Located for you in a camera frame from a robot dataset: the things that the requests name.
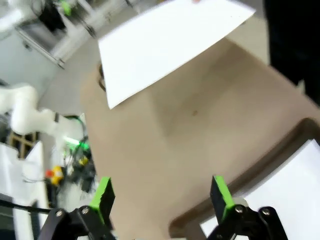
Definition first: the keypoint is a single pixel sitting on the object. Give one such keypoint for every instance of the yellow emergency stop button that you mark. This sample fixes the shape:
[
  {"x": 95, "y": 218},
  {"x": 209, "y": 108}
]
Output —
[{"x": 56, "y": 173}]

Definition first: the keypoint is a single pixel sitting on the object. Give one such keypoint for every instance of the person's right hand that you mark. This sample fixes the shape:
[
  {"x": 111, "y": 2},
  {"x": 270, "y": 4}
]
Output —
[{"x": 196, "y": 1}]

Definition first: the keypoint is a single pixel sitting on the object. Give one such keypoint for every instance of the brown plastic tray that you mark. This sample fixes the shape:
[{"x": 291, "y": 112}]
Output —
[{"x": 275, "y": 155}]

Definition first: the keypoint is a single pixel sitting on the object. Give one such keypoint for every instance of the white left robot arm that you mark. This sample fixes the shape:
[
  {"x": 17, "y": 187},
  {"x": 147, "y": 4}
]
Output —
[{"x": 25, "y": 112}]

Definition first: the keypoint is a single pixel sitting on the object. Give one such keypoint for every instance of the aluminium frame table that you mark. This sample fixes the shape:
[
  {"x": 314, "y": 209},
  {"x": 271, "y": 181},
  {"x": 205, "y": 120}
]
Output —
[{"x": 40, "y": 46}]

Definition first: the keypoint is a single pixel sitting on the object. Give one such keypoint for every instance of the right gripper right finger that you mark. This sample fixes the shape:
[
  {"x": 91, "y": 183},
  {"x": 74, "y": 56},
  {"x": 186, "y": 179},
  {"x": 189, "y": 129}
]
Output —
[{"x": 221, "y": 197}]

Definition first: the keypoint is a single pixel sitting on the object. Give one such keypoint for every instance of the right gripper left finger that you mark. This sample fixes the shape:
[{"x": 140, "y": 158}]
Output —
[{"x": 105, "y": 197}]

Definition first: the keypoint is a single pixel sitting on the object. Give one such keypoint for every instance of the person in black sweater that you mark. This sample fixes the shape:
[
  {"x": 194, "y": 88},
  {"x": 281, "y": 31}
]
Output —
[{"x": 292, "y": 37}]

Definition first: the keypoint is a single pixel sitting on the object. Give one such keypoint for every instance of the white cabinet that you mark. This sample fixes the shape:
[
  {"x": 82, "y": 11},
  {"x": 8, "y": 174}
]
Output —
[{"x": 15, "y": 175}]

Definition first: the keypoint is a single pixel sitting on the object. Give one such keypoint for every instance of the white A4 sheet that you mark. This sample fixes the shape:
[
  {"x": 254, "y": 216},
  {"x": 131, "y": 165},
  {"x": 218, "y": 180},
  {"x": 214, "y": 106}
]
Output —
[
  {"x": 287, "y": 187},
  {"x": 162, "y": 45}
]

